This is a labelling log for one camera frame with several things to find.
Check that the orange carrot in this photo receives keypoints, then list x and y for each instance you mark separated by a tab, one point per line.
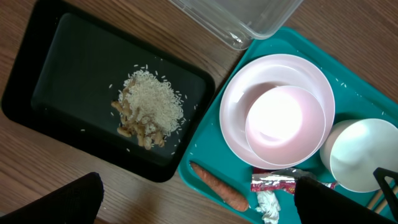
229	195

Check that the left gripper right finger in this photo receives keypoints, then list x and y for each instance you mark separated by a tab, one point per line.
318	204

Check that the pink bowl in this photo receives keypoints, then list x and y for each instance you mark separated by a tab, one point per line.
285	125

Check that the black plastic tray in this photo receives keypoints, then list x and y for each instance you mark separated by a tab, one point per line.
69	69

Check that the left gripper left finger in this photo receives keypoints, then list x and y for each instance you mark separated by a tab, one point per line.
77	202

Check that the clear plastic bin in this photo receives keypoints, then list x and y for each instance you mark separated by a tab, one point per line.
239	22

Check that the crumpled white tissue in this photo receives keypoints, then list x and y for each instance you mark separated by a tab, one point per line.
268	206

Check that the right wooden chopstick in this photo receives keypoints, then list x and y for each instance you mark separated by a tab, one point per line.
385	203

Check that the red snack wrapper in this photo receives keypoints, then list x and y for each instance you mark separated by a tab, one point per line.
283	179

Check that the white bowl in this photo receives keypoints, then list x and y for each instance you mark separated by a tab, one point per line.
355	148

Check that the teal serving tray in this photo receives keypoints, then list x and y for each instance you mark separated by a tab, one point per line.
354	98

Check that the food scraps rice and peanuts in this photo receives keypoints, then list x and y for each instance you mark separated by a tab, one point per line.
150	110

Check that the pink plate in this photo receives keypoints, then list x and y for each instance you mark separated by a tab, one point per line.
254	79

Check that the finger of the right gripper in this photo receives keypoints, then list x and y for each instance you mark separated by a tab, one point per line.
390	194

